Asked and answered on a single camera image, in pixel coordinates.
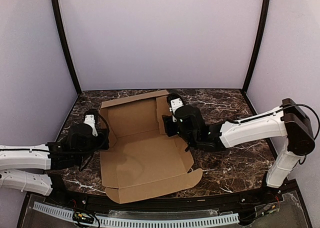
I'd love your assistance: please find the brown cardboard box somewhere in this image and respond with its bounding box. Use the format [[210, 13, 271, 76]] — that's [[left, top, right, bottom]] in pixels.
[[99, 90, 203, 204]]

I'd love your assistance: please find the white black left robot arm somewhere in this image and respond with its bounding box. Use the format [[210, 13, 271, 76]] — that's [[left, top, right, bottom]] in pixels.
[[0, 123, 109, 196]]

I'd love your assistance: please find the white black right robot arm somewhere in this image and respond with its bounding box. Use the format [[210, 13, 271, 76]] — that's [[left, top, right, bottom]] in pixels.
[[162, 93, 320, 189]]

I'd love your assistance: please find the small green circuit board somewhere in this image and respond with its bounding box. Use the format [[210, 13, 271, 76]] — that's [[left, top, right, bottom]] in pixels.
[[72, 211, 95, 224]]

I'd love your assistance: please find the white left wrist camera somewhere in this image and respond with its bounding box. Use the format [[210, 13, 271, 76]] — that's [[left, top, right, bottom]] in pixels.
[[84, 109, 98, 137]]

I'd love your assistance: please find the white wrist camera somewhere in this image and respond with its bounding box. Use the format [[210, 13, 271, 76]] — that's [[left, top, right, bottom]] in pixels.
[[166, 93, 185, 113], [84, 109, 98, 137]]

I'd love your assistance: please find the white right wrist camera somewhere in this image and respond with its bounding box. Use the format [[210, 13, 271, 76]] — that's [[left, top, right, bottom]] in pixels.
[[166, 93, 185, 113]]

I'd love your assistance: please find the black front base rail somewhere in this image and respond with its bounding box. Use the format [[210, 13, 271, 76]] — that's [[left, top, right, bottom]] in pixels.
[[19, 179, 309, 224]]

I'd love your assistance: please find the grey slotted cable duct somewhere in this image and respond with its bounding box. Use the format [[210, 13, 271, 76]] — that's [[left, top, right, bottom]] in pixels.
[[33, 201, 240, 228]]

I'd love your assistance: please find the black left frame post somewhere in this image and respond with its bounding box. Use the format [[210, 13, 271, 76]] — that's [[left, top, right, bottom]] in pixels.
[[51, 0, 82, 97]]

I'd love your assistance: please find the black frame post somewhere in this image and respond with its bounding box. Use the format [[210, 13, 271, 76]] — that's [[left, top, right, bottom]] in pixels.
[[51, 0, 82, 97], [241, 0, 270, 94]]

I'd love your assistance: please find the black right frame post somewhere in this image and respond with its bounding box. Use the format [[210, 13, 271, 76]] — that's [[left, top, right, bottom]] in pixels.
[[241, 0, 270, 94]]

